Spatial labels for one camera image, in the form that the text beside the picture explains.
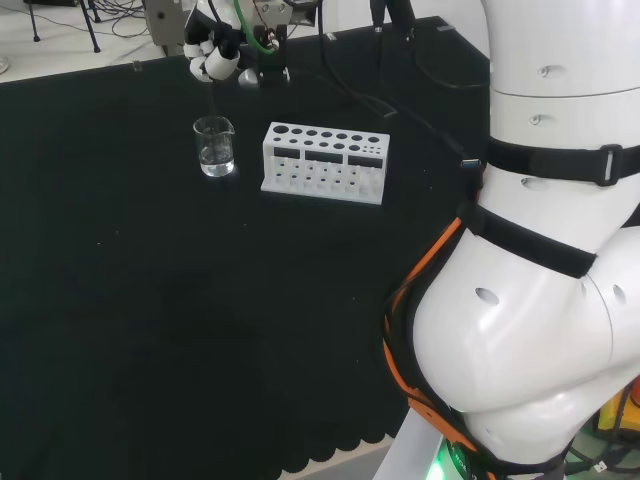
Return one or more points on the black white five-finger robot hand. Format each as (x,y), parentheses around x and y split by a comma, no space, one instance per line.
(220,62)

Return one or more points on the clear glass rod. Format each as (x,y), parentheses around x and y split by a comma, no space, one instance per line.
(212,100)

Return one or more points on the white test tube rack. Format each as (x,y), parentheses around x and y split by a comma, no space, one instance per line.
(325,172)

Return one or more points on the grey metal box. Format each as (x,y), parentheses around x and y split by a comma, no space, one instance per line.
(162,22)

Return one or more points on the clear glass beaker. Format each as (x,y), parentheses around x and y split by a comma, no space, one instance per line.
(215,160)

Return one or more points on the dark thin-legged tripod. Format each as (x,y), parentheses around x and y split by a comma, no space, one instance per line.
(94,35)

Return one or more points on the black bench cloth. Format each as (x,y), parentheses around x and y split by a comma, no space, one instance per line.
(150,300)

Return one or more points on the yellow stop button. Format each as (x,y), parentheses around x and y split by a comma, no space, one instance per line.
(612,415)

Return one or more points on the white bench frame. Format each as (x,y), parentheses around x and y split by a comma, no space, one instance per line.
(407,445)

